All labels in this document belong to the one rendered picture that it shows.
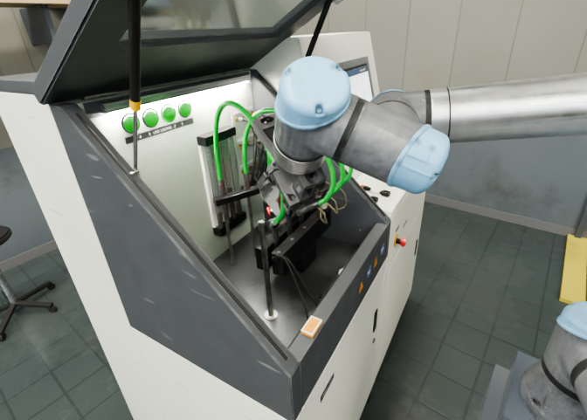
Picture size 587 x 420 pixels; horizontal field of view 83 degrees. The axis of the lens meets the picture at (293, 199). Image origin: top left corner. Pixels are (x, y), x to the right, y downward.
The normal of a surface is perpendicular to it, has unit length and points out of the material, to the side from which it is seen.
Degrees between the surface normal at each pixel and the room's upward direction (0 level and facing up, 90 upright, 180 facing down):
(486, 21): 90
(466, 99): 46
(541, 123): 110
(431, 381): 0
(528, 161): 90
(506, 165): 90
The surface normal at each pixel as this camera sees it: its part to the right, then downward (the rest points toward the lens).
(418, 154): -0.06, 0.10
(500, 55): -0.62, 0.38
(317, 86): 0.09, -0.32
